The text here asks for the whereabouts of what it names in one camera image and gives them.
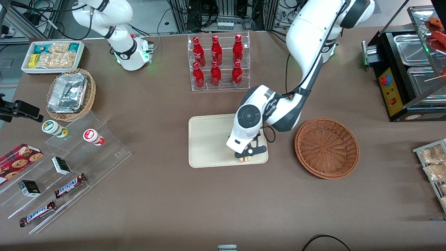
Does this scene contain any round brown wicker basket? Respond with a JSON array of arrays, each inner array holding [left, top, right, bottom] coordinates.
[[294, 117, 360, 180]]

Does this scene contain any red cookie box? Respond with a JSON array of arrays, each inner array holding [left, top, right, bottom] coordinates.
[[0, 143, 44, 186]]

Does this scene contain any white rectangular snack bin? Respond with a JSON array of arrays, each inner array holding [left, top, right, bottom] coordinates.
[[21, 40, 85, 75]]

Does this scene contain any oval light wicker basket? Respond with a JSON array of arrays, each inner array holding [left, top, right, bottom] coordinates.
[[46, 68, 97, 122]]

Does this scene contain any tray of wrapped snacks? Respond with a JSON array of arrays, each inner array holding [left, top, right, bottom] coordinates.
[[413, 138, 446, 213]]

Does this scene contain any steel warmer pan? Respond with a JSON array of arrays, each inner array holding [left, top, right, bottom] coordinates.
[[393, 33, 432, 66], [407, 66, 446, 97]]

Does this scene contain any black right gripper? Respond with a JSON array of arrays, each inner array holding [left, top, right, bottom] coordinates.
[[0, 93, 44, 123]]

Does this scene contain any green lid snack cup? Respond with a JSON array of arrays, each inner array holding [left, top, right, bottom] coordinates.
[[41, 120, 69, 138]]

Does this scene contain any cream plastic tray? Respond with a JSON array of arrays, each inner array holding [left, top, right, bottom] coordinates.
[[188, 112, 269, 169]]

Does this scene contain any Snickers bar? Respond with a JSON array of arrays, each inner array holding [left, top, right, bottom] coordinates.
[[54, 173, 88, 199], [19, 200, 57, 228]]

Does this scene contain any black food warmer machine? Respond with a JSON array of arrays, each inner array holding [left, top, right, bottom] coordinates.
[[361, 5, 446, 122]]

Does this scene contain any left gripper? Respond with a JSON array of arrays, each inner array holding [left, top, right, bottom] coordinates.
[[226, 128, 268, 160]]

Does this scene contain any red lid snack cup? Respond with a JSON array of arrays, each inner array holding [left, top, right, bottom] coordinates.
[[83, 129, 105, 146]]

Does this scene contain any red cola bottle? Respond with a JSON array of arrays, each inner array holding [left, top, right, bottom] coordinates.
[[210, 61, 222, 87], [231, 61, 243, 88], [211, 35, 223, 66], [192, 62, 205, 89], [232, 34, 244, 64], [192, 36, 206, 67]]

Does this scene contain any clear acrylic bottle rack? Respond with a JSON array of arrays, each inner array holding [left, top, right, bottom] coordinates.
[[187, 31, 251, 92]]

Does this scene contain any large clear bag of nuts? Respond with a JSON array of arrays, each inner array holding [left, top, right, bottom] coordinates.
[[36, 51, 77, 69]]

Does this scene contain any small black box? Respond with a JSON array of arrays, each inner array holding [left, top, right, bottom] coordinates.
[[18, 180, 41, 198], [51, 156, 71, 176]]

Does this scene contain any clear bag of crackers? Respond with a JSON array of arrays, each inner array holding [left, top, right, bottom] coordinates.
[[419, 144, 446, 165], [423, 163, 446, 182]]

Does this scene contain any aluminium foil tray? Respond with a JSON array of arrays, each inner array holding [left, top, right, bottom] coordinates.
[[47, 72, 88, 114]]

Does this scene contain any clear acrylic stepped stand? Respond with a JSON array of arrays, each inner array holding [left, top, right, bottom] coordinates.
[[0, 111, 132, 235]]

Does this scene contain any aluminium frame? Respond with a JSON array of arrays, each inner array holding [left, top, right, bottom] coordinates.
[[0, 0, 64, 45]]

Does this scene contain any black cable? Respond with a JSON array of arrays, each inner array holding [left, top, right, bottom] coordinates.
[[301, 234, 353, 251]]

